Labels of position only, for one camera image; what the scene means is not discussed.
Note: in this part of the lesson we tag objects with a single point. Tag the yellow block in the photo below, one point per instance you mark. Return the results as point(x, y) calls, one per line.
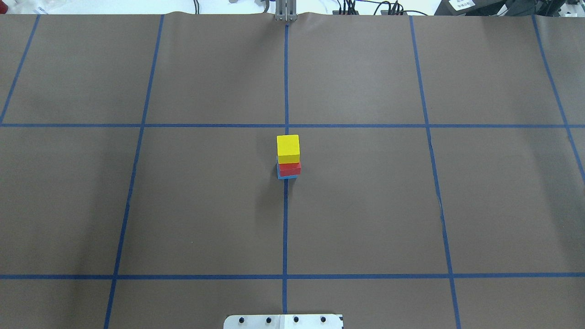
point(288, 149)

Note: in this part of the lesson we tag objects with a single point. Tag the aluminium frame post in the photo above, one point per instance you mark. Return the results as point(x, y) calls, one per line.
point(286, 10)

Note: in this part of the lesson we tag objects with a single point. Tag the blue block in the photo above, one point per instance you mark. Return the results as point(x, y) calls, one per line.
point(283, 177)

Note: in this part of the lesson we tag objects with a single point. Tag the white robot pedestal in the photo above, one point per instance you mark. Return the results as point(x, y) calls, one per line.
point(284, 321)

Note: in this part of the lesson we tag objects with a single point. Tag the red block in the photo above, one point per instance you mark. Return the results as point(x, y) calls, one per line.
point(289, 168)

